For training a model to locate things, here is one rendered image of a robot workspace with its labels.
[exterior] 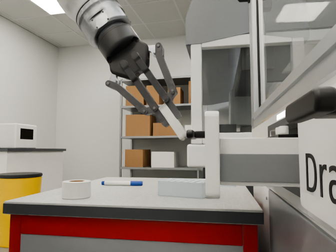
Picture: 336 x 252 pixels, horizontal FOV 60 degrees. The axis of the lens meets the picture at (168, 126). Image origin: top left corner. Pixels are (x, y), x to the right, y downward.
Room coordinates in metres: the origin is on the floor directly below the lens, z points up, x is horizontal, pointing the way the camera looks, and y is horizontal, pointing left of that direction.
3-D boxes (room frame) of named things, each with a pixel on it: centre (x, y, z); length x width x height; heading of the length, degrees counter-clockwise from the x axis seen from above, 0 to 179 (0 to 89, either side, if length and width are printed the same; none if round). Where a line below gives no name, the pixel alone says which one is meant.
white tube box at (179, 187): (0.79, -0.05, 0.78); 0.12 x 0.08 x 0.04; 65
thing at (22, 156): (3.98, 2.04, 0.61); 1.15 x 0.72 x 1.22; 166
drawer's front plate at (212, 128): (0.50, -0.08, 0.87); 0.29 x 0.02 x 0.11; 170
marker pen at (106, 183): (0.99, 0.15, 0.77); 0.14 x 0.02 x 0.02; 86
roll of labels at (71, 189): (0.75, 0.23, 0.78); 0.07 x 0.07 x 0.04
